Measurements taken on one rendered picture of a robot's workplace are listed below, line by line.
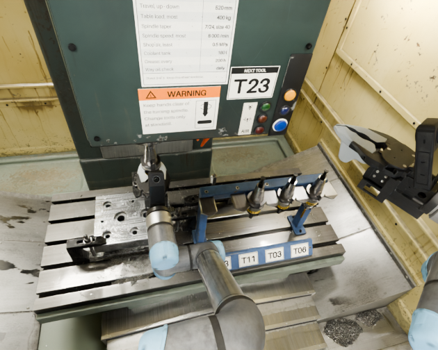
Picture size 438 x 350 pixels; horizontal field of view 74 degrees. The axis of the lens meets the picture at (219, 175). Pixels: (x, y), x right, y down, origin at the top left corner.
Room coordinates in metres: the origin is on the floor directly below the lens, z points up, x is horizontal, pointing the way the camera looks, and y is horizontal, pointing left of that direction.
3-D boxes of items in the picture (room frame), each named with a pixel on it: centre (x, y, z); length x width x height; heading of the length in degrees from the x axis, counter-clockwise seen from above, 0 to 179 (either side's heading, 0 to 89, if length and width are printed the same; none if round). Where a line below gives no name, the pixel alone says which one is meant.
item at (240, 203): (0.60, -0.08, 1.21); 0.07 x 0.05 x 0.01; 20
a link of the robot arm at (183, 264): (0.39, 0.11, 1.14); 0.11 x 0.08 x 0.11; 110
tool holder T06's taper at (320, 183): (0.69, -0.34, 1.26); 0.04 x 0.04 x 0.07
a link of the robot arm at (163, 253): (0.38, 0.12, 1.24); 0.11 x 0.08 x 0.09; 21
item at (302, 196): (0.67, -0.29, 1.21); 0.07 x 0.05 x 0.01; 20
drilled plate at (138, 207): (0.63, 0.31, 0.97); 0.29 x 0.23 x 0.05; 110
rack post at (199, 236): (0.61, 0.04, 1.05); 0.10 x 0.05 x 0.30; 20
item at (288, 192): (0.65, -0.24, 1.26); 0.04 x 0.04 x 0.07
